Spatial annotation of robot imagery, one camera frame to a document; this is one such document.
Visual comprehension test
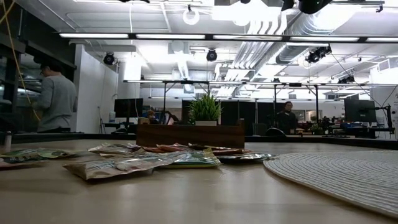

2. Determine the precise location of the dark wooden tea box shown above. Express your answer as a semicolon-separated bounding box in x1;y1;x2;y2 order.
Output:
136;117;246;149

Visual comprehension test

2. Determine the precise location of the green potted plant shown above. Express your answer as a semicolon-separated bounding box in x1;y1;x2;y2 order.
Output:
187;92;223;127

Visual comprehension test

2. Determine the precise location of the white round woven placemat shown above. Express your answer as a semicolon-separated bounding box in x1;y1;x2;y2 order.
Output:
263;151;398;219

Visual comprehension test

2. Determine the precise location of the yellow cable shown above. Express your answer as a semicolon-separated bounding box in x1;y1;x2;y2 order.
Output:
0;0;42;123

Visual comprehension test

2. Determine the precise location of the dark office desk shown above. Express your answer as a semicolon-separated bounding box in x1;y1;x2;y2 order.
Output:
323;126;396;139

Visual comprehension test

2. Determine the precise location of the round white ceiling lamp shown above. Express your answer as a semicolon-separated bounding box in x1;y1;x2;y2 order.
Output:
182;4;201;26

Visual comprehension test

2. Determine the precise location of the beige tea sachet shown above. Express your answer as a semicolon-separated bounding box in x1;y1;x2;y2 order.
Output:
88;142;142;156
63;155;174;181

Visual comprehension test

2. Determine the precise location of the black office partition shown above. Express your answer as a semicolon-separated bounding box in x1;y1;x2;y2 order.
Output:
182;100;280;126

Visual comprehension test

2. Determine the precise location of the black office chair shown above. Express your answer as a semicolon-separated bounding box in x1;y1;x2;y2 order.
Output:
266;127;287;138

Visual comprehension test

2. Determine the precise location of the black ceiling spotlight cluster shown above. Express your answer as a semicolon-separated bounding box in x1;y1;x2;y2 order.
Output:
305;45;333;65

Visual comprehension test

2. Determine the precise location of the black computer monitor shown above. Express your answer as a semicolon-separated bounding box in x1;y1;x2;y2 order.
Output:
344;98;377;123
114;98;144;119

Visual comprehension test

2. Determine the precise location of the long led light bar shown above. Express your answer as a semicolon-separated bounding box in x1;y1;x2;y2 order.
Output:
58;32;398;44

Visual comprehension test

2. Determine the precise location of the white cylindrical post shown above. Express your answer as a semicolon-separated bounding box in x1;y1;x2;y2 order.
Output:
3;131;12;153

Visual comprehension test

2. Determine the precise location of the dark green tea sachet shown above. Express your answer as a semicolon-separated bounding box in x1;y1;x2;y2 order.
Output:
0;155;47;164

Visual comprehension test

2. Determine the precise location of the dark silver foil packet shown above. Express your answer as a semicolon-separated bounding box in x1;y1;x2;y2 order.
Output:
216;152;277;165

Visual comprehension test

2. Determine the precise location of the black metal workstation frame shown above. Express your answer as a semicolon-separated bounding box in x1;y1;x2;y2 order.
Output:
124;80;320;125

